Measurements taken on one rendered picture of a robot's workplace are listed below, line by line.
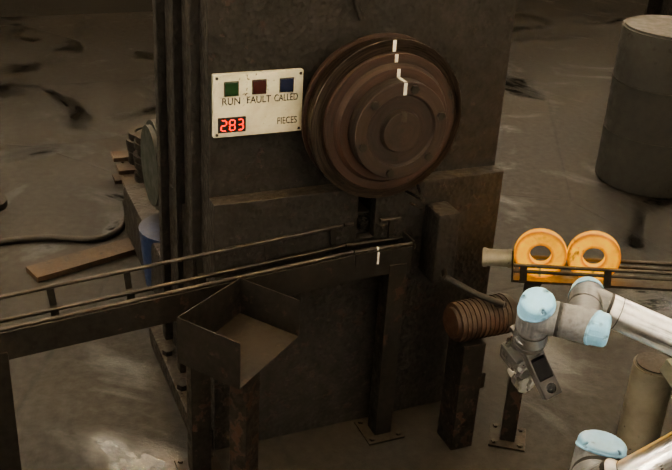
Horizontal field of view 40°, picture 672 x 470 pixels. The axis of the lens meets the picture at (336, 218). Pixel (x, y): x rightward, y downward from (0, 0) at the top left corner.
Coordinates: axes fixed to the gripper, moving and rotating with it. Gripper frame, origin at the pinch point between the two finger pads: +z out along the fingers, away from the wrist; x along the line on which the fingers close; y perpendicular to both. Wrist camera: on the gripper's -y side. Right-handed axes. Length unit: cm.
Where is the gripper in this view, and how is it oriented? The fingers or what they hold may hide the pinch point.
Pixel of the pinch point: (526, 390)
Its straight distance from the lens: 228.1
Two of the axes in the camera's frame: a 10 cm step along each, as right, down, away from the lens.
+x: -8.8, 3.9, -2.7
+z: 0.5, 6.4, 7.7
